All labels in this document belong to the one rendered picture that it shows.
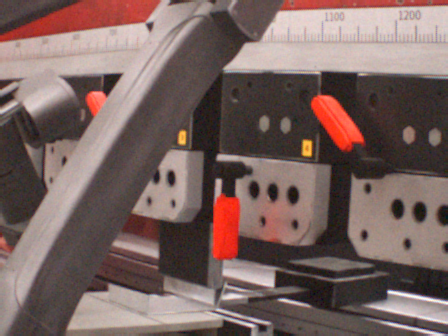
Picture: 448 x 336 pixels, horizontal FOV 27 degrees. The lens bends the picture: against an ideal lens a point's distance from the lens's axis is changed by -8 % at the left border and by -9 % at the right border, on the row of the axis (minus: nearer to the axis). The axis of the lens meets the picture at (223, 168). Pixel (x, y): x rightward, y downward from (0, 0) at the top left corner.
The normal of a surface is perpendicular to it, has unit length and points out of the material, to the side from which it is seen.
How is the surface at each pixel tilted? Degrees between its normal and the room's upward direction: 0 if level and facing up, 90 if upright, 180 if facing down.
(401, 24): 90
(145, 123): 85
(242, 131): 90
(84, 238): 85
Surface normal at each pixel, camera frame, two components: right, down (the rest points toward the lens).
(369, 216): -0.79, 0.00
